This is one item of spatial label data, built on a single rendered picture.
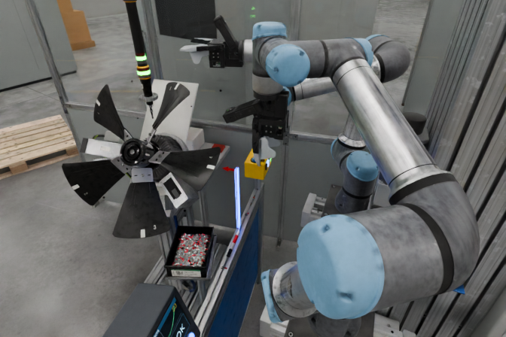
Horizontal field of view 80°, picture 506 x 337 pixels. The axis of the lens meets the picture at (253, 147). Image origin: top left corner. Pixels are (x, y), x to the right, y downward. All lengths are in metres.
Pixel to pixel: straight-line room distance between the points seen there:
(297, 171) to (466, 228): 1.64
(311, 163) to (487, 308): 1.21
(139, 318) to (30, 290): 1.98
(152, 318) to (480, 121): 0.78
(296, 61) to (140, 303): 0.62
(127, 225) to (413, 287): 1.14
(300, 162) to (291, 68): 1.44
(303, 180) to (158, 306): 1.47
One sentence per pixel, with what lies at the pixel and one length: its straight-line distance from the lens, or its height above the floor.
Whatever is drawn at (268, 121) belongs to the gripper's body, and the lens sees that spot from 0.74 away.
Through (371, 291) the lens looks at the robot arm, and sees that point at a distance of 0.38.
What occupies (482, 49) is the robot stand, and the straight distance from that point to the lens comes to 0.69.
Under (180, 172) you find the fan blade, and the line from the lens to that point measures 1.25.
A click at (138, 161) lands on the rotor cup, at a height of 1.20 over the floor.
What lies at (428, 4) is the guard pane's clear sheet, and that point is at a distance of 1.70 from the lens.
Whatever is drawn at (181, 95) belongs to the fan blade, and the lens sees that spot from 1.32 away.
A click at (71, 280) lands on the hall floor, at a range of 2.64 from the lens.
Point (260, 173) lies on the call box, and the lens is 1.47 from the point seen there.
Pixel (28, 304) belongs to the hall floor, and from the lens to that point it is 2.65.
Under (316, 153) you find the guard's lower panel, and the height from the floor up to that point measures 0.88.
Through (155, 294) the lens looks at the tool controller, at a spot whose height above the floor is 1.25.
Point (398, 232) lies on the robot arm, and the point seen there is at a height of 1.63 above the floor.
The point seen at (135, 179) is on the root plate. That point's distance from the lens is 1.38.
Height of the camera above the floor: 1.89
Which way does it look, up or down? 31 degrees down
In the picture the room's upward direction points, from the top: straight up
